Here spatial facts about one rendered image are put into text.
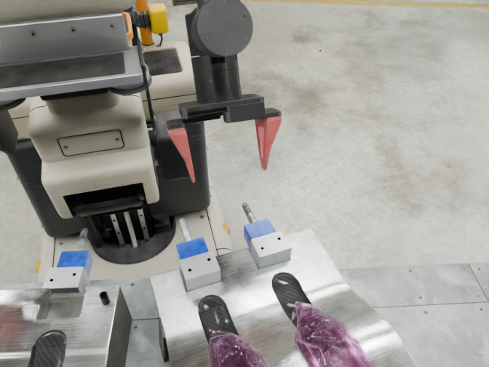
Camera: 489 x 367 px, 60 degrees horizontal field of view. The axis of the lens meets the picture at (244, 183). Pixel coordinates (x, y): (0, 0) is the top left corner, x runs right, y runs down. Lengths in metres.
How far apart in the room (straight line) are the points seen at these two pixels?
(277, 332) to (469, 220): 1.59
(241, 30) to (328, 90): 2.25
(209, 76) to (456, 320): 0.49
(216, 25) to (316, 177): 1.65
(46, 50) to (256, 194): 1.34
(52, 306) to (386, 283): 0.49
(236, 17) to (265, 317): 0.37
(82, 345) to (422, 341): 0.45
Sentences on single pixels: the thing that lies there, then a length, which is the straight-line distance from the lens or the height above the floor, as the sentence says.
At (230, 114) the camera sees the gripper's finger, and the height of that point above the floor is 1.08.
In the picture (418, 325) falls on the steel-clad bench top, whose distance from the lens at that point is 0.69.
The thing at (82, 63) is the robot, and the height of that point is 1.04.
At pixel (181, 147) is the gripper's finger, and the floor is 1.05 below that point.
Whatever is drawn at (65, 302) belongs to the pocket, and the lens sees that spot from 0.64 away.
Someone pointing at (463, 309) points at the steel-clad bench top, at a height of 0.80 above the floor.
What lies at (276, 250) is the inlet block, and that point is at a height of 0.88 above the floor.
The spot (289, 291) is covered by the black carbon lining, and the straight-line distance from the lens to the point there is 0.62.
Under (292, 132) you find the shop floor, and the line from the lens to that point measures 2.31.
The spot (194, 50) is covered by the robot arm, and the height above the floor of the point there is 1.14.
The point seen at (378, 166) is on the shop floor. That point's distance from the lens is 2.18.
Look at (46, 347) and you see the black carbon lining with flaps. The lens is 0.59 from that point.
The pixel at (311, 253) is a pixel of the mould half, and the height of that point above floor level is 0.86.
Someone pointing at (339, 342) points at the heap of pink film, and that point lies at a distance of 0.52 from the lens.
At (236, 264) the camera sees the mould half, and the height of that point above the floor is 0.85.
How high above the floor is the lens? 1.37
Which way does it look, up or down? 44 degrees down
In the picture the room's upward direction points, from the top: straight up
